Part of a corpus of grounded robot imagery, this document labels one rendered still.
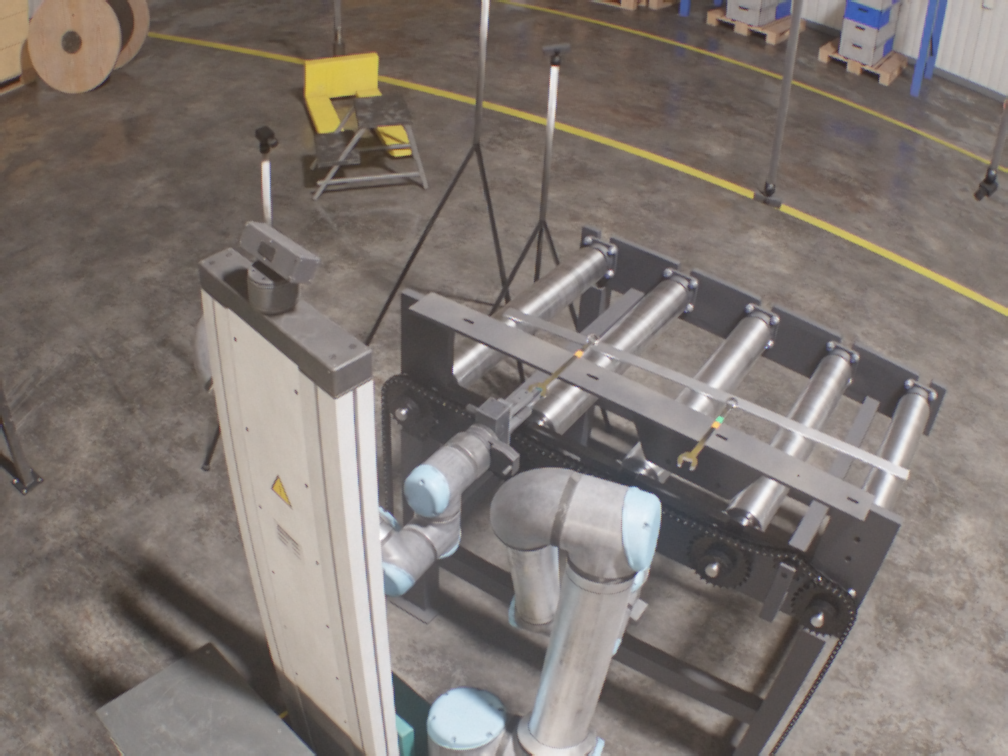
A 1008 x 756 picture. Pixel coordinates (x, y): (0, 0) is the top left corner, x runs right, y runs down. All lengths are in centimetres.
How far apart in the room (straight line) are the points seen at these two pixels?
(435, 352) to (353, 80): 454
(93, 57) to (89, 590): 548
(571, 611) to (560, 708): 23
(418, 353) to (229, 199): 322
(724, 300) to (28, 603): 262
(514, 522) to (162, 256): 382
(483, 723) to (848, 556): 89
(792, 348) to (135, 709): 220
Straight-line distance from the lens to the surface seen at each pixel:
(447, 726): 179
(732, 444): 203
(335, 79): 673
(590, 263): 303
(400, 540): 183
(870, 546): 207
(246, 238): 123
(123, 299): 475
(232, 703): 193
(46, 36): 817
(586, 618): 149
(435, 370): 243
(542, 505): 140
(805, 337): 297
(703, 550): 220
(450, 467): 181
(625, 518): 138
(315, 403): 118
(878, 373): 294
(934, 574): 368
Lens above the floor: 246
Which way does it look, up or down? 39 degrees down
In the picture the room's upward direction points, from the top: 4 degrees clockwise
